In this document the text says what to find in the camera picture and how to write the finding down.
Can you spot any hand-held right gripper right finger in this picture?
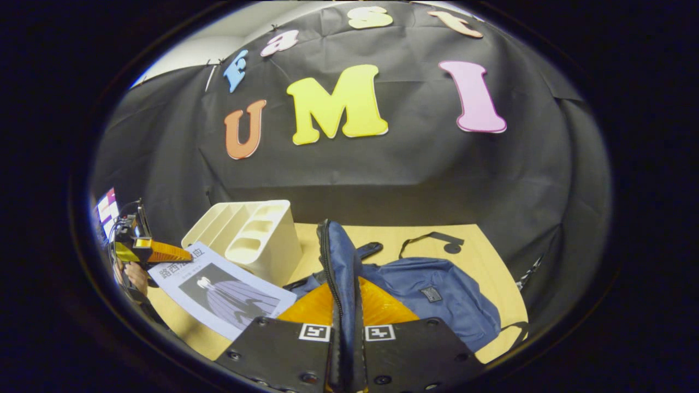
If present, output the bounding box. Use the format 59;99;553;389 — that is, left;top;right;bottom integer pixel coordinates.
355;276;484;393

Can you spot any small bright screen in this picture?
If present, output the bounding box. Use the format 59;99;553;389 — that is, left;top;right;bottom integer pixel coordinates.
96;187;121;241

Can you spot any cream plastic bookshelf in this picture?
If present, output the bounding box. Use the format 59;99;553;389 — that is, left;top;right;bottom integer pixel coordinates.
181;200;303;287

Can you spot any pale lavender book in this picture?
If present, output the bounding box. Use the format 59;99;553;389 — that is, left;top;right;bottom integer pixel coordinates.
147;242;298;342

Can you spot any blue schoolbag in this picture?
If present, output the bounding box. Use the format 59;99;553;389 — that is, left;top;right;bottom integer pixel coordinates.
283;219;529;393

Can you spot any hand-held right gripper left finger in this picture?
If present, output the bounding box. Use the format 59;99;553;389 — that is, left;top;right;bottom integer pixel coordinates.
214;281;335;393

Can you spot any dark metal clip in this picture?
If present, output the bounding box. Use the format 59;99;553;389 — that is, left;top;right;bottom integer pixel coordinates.
515;254;544;293

